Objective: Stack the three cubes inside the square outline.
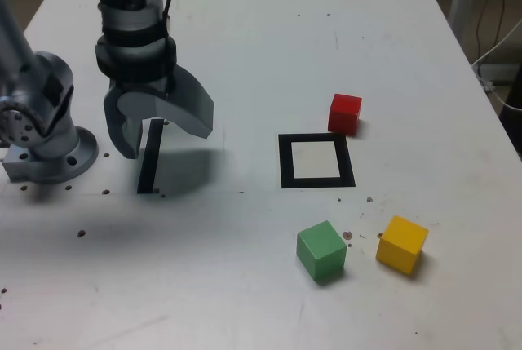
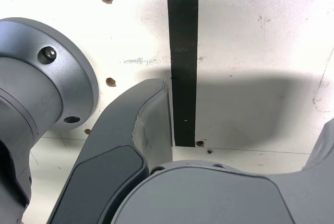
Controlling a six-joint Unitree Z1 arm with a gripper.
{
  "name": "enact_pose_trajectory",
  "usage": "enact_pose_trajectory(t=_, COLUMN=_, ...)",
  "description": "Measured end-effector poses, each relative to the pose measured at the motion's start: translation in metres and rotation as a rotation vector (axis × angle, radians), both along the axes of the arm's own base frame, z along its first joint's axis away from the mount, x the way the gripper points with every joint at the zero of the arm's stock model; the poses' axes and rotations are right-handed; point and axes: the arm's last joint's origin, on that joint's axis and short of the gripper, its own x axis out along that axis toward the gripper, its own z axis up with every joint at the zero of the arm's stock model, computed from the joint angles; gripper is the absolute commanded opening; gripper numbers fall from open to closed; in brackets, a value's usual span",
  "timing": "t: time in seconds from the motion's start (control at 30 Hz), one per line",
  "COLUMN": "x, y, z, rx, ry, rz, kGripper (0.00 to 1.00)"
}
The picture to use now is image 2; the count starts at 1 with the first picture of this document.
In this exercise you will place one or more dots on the black tape strip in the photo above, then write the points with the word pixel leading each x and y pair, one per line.
pixel 183 51

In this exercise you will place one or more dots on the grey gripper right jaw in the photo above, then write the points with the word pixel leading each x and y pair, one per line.
pixel 208 198

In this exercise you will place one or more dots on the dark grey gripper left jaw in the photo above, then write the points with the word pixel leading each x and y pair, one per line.
pixel 112 135

